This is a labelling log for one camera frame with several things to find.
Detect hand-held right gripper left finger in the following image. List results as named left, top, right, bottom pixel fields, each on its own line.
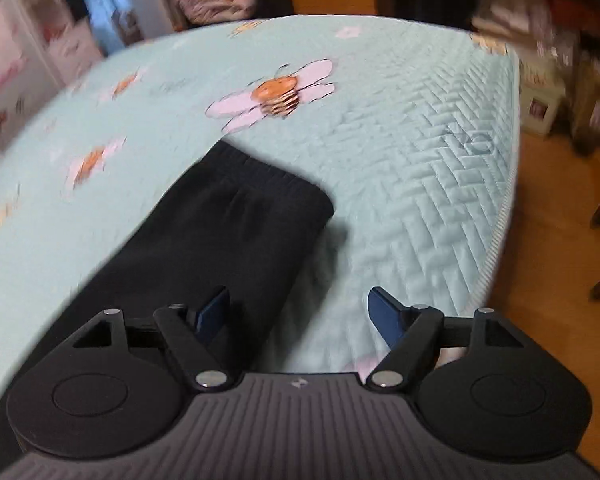
left=60, top=286, right=233, bottom=392

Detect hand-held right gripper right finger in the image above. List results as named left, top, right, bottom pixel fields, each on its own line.
left=366, top=286, right=527, bottom=392

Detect black pants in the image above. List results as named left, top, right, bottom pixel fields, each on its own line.
left=0, top=140, right=336, bottom=476

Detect bee-printed green bedspread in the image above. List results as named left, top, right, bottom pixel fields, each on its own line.
left=0, top=12, right=523, bottom=411

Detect white drawer cabinet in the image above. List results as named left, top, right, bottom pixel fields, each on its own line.
left=45, top=25, right=106, bottom=81

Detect white photo frame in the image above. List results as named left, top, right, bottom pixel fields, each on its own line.
left=520, top=82, right=566, bottom=136

